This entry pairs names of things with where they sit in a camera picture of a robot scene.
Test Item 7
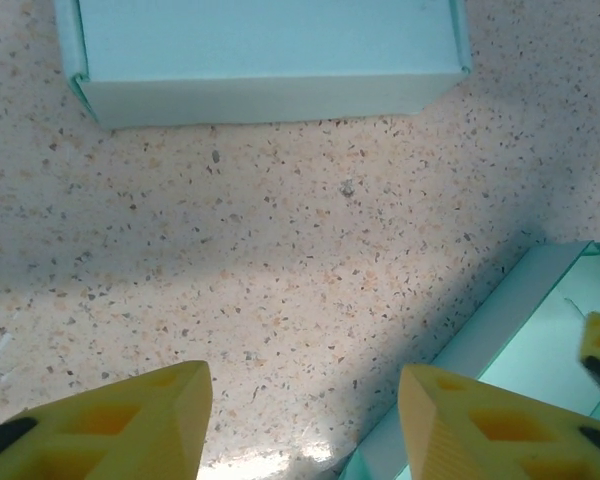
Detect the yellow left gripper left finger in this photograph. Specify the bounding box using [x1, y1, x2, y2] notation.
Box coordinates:
[0, 359, 214, 480]

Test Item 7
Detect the teal paper box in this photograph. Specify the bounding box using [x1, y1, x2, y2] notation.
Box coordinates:
[53, 0, 474, 131]
[337, 239, 600, 480]

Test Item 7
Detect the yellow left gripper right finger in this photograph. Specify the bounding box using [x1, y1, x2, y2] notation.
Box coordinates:
[397, 363, 600, 480]

